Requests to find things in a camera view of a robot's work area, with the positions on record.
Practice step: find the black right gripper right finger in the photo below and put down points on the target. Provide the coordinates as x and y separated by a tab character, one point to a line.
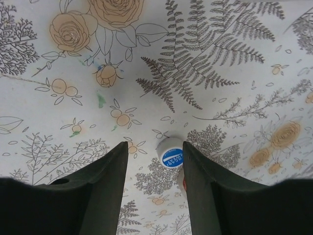
223	203

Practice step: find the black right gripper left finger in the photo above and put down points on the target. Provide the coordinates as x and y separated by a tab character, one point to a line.
86	202

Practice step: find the blue white bottle cap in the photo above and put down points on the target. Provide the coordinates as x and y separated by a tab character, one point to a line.
170	152

